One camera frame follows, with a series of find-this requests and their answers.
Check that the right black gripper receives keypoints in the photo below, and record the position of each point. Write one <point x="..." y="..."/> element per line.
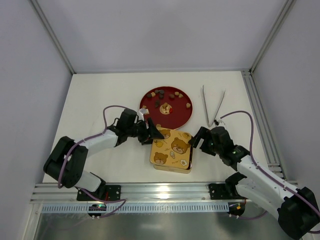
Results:
<point x="204" y="139"/>

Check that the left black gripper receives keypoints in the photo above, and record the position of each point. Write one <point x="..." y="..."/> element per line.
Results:
<point x="146" y="132"/>

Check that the metal tongs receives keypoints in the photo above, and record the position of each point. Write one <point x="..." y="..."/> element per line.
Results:
<point x="212" y="104"/>

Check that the silver square box lid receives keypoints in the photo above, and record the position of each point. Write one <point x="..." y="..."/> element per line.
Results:
<point x="176" y="140"/>

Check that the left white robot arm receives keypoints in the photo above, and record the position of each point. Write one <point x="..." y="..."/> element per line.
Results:
<point x="67" y="160"/>

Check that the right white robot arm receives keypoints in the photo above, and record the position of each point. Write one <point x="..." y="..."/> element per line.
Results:
<point x="296" y="210"/>

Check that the gold chocolate box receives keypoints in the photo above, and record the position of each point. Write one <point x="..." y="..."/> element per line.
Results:
<point x="171" y="161"/>

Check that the round red plate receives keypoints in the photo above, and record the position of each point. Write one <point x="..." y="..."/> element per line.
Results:
<point x="172" y="112"/>

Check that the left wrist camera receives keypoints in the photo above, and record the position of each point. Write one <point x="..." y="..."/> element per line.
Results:
<point x="142" y="112"/>

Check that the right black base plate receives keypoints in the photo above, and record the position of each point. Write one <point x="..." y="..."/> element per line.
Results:
<point x="225" y="191"/>

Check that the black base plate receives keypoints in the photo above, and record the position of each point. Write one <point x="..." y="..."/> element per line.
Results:
<point x="225" y="191"/>
<point x="105" y="192"/>

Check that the aluminium mounting rail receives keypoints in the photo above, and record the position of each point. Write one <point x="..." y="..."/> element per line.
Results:
<point x="171" y="191"/>

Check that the white slotted cable duct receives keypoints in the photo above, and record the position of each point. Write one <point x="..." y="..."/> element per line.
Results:
<point x="136" y="207"/>

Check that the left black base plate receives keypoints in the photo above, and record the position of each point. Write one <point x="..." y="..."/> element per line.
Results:
<point x="105" y="192"/>

